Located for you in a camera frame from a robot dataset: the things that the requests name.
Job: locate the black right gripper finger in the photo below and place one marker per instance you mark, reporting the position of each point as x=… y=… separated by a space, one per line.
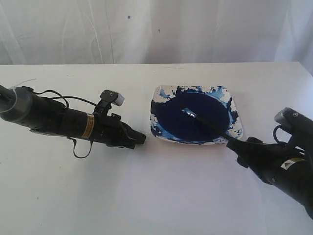
x=243 y=160
x=241 y=148

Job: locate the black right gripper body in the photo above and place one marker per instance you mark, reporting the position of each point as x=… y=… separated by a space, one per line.
x=265 y=160

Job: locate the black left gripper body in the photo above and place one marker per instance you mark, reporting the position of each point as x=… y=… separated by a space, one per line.
x=110 y=130

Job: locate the black paintbrush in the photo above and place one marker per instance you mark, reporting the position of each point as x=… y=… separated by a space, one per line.
x=200 y=119

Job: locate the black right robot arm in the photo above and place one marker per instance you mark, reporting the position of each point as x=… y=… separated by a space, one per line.
x=300 y=179

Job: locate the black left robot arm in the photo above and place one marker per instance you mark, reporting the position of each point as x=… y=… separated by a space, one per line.
x=48 y=116

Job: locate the square white plate blue paint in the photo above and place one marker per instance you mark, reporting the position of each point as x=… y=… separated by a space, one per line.
x=174 y=108

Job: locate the white backdrop sheet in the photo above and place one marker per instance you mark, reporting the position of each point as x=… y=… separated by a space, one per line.
x=155 y=31

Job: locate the left wrist camera white front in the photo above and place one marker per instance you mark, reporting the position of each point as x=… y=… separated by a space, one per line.
x=107 y=99

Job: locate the right wrist camera grey front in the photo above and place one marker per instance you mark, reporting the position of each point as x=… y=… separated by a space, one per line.
x=299 y=126

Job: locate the white cable tie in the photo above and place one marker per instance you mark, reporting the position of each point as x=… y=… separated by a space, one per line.
x=21 y=83

